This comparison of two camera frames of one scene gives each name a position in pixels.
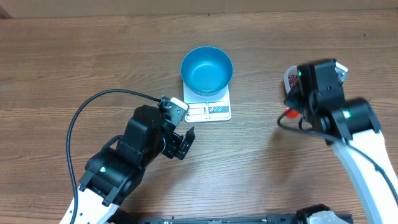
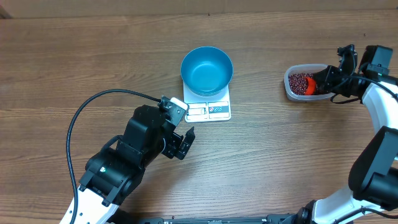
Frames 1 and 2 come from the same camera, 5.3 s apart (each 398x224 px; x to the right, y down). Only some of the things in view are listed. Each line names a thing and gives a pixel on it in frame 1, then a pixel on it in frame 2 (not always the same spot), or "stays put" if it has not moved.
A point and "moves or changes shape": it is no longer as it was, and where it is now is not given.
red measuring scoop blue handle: [291, 114] moves or changes shape
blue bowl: [206, 71] stays put
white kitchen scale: [208, 109] stays put
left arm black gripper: [175, 142] stays put
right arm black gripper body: [301, 105] → [344, 89]
